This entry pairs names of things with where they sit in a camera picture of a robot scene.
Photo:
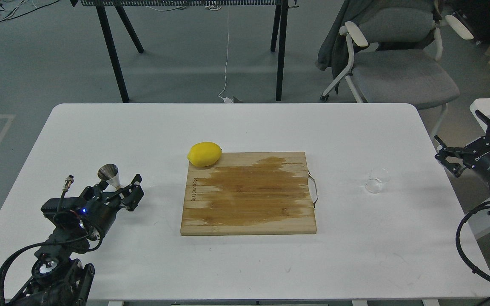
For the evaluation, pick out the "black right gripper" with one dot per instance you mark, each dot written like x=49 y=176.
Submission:
x=475 y=156

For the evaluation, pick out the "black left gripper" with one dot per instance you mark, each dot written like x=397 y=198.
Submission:
x=94 y=210

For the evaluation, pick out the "steel double jigger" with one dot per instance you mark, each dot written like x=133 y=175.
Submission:
x=110 y=174

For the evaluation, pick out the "small clear glass cup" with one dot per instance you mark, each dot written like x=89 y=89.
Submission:
x=377 y=180

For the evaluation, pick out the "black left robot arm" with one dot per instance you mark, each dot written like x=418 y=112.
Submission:
x=56 y=279

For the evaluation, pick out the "yellow lemon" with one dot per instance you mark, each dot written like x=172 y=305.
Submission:
x=204 y=154

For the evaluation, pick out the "grey office chair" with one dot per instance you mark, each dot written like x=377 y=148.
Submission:
x=393 y=57

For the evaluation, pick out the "wooden cutting board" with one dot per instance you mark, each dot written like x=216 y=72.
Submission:
x=252 y=193

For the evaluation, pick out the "black metal table frame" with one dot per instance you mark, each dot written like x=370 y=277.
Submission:
x=192 y=37

